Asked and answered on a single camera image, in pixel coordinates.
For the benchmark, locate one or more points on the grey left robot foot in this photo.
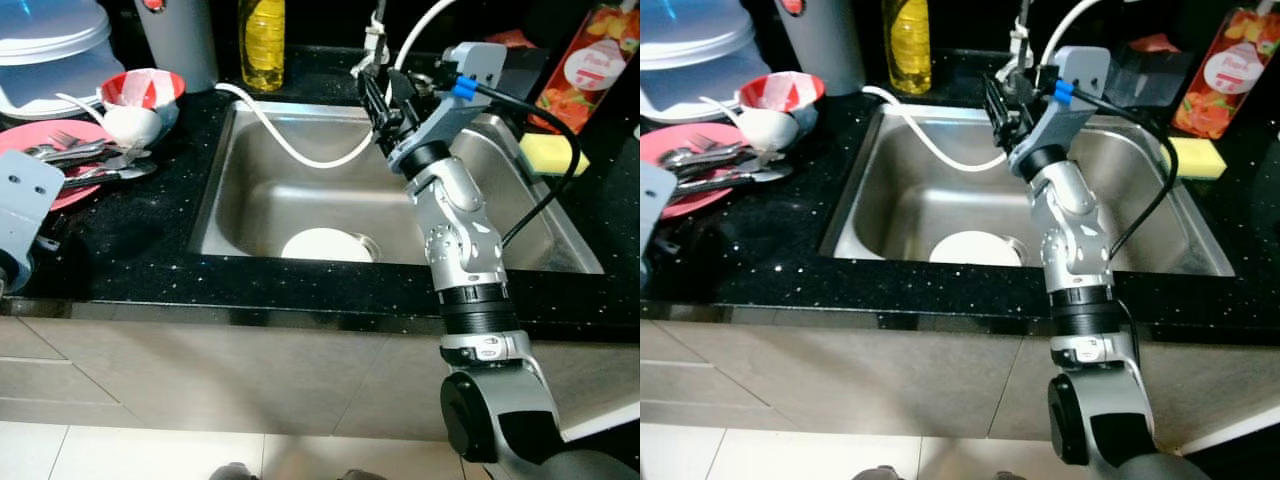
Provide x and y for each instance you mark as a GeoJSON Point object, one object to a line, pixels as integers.
{"type": "Point", "coordinates": [235, 472]}
{"type": "Point", "coordinates": [878, 473]}

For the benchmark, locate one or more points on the white round plate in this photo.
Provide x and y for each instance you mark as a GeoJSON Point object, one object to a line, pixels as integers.
{"type": "Point", "coordinates": [970, 248]}
{"type": "Point", "coordinates": [325, 245]}

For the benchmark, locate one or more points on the red and white bowl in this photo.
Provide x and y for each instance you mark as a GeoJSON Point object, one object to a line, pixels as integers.
{"type": "Point", "coordinates": [140, 88]}
{"type": "Point", "coordinates": [780, 92]}

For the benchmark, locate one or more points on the grey canister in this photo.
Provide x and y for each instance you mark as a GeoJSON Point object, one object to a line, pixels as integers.
{"type": "Point", "coordinates": [180, 45]}
{"type": "Point", "coordinates": [825, 45]}

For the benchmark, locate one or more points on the white lidded plastic container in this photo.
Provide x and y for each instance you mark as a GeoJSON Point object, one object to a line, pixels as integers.
{"type": "Point", "coordinates": [50, 40]}
{"type": "Point", "coordinates": [690, 40]}

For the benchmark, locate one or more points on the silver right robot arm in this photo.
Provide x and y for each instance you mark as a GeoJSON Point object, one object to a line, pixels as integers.
{"type": "Point", "coordinates": [460, 220]}
{"type": "Point", "coordinates": [1075, 220]}

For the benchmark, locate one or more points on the silver fork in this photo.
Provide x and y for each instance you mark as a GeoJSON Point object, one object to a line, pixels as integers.
{"type": "Point", "coordinates": [710, 152]}
{"type": "Point", "coordinates": [70, 148]}

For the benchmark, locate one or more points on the white plastic spoon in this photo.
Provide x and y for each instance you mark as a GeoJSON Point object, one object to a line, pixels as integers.
{"type": "Point", "coordinates": [720, 105]}
{"type": "Point", "coordinates": [80, 103]}

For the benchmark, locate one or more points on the grey right robot foot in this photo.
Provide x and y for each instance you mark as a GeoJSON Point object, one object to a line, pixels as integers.
{"type": "Point", "coordinates": [1004, 475]}
{"type": "Point", "coordinates": [360, 474]}

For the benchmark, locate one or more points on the clear plastic box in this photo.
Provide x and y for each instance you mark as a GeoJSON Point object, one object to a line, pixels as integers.
{"type": "Point", "coordinates": [1150, 80]}
{"type": "Point", "coordinates": [525, 70]}

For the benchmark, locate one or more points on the grey robot foot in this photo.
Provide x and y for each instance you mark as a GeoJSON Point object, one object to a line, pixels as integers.
{"type": "Point", "coordinates": [360, 474]}
{"type": "Point", "coordinates": [878, 473]}
{"type": "Point", "coordinates": [235, 472]}
{"type": "Point", "coordinates": [1004, 475]}

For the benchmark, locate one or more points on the stainless steel sink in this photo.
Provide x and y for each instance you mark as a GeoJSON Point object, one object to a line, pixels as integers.
{"type": "Point", "coordinates": [930, 200]}
{"type": "Point", "coordinates": [300, 200]}

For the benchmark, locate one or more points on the pink plate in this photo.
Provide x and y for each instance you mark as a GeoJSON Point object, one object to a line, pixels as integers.
{"type": "Point", "coordinates": [660, 140]}
{"type": "Point", "coordinates": [20, 135]}

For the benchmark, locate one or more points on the red juice carton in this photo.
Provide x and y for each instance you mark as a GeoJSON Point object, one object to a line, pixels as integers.
{"type": "Point", "coordinates": [1225, 75]}
{"type": "Point", "coordinates": [590, 70]}

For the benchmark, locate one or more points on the chrome faucet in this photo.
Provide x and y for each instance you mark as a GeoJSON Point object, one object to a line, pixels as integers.
{"type": "Point", "coordinates": [375, 40]}
{"type": "Point", "coordinates": [1022, 40]}

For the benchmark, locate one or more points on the silver spoon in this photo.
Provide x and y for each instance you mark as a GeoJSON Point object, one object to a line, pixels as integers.
{"type": "Point", "coordinates": [130, 172]}
{"type": "Point", "coordinates": [770, 175]}

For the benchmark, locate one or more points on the beige cabinet front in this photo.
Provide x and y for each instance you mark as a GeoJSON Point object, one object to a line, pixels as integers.
{"type": "Point", "coordinates": [200, 380]}
{"type": "Point", "coordinates": [850, 385]}

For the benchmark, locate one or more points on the yellow sponge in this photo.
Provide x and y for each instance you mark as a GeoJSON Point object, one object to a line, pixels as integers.
{"type": "Point", "coordinates": [1195, 158]}
{"type": "Point", "coordinates": [550, 153]}

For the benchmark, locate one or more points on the yellow oil bottle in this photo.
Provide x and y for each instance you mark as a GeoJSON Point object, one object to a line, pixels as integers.
{"type": "Point", "coordinates": [262, 45]}
{"type": "Point", "coordinates": [908, 45]}

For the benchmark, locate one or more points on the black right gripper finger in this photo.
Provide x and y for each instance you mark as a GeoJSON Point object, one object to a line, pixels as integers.
{"type": "Point", "coordinates": [374, 100]}
{"type": "Point", "coordinates": [998, 105]}
{"type": "Point", "coordinates": [1020, 85]}
{"type": "Point", "coordinates": [397, 88]}

